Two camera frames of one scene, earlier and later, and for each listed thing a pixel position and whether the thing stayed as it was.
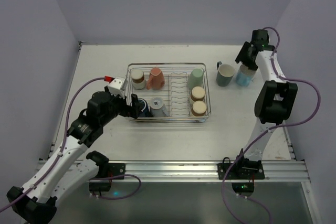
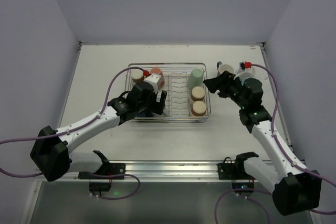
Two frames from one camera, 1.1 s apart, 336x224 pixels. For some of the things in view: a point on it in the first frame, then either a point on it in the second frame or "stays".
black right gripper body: [245, 57] to [223, 85]
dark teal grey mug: [225, 74] stays
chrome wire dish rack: [170, 92] stays
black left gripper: [128, 109] to [160, 102]
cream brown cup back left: [138, 81] stays
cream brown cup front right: [199, 108] stays
